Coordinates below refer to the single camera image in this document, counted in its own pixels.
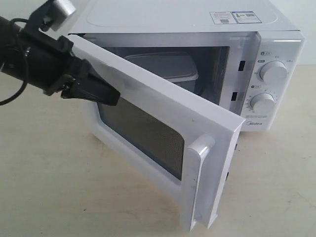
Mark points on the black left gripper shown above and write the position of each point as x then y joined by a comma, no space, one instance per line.
50,65

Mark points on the white lidded plastic container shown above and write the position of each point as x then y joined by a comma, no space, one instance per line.
172,66

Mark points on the white microwave door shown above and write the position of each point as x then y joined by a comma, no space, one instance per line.
182,142

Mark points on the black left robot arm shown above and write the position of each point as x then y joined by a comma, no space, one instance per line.
9,54

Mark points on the white microwave oven body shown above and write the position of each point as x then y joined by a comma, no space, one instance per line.
251,45

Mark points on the glass turntable plate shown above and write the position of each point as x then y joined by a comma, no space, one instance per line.
200,91

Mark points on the warning label sticker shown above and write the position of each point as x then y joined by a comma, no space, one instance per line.
235,17

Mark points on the lower white control knob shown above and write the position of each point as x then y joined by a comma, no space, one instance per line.
262,103

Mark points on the white control knob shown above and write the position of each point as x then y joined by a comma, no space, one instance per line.
262,103
273,72

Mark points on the upper white control knob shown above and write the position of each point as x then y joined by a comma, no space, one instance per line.
273,72

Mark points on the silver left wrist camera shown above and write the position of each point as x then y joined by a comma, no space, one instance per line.
51,15

